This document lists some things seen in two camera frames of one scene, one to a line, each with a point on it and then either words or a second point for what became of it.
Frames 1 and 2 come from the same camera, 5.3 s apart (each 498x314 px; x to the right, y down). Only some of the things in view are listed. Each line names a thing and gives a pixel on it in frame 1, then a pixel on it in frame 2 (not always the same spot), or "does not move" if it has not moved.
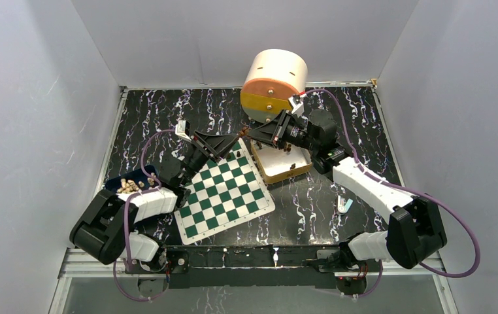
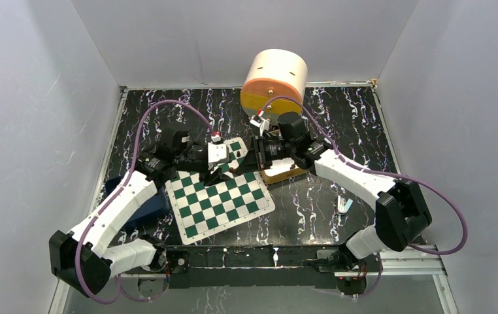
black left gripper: [215, 145] to [215, 176]
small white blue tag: [343, 209] does not move
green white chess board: [225, 193] does not move
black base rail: [241, 267] does not move
